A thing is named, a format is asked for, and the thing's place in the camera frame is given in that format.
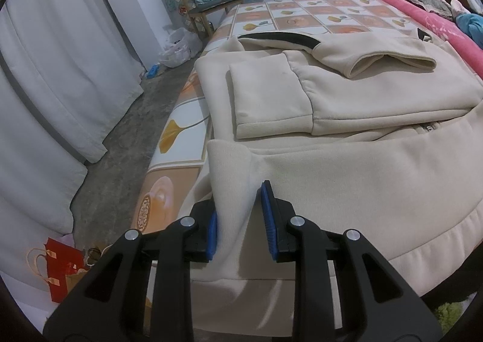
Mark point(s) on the bed with tiled pattern sheet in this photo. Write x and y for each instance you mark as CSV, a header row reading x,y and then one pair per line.
x,y
181,108

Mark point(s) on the blue plush cloth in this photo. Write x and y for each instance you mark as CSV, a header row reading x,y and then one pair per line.
x,y
471,25

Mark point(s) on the cream zip jacket black trim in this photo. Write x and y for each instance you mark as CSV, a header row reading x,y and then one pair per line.
x,y
358,183

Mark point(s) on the white plush cloth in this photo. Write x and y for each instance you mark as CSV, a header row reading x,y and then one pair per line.
x,y
460,6

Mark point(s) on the white curtain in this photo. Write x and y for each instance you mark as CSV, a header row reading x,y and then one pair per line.
x,y
56,81

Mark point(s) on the pink floral blanket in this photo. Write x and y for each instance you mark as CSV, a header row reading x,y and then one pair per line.
x,y
422,17

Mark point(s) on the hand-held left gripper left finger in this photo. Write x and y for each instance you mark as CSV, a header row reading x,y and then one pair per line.
x,y
213,232

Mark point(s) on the small blue object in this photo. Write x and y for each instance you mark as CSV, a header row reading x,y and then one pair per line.
x,y
153,71

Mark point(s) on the brown paper bag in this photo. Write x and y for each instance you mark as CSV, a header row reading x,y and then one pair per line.
x,y
75,281

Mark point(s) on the wooden chair dark seat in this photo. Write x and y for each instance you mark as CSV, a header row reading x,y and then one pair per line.
x,y
215,4

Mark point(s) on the person's green fuzzy garment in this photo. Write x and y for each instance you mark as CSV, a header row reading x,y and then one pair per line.
x,y
452,313

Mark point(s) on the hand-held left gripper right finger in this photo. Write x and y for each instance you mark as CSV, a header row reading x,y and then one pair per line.
x,y
268,221

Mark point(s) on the red paper gift bag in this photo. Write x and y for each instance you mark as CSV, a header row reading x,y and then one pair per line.
x,y
60,274

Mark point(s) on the white plastic bag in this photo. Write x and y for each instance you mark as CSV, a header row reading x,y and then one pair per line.
x,y
177,49

